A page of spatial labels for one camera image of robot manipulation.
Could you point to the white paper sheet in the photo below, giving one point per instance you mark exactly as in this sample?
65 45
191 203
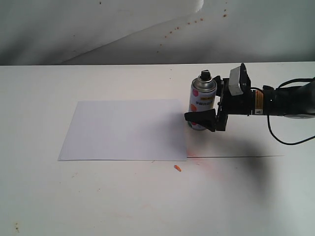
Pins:
136 130

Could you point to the white backdrop sheet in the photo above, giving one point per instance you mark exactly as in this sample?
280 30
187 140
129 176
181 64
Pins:
82 32

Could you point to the white dotted spray paint can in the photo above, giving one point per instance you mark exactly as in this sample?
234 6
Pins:
203 91

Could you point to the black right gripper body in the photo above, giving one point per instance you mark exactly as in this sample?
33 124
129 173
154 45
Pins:
248 103

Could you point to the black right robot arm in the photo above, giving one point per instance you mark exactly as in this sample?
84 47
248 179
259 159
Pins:
294 98

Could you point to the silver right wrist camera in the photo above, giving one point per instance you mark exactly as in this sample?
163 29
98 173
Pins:
239 81

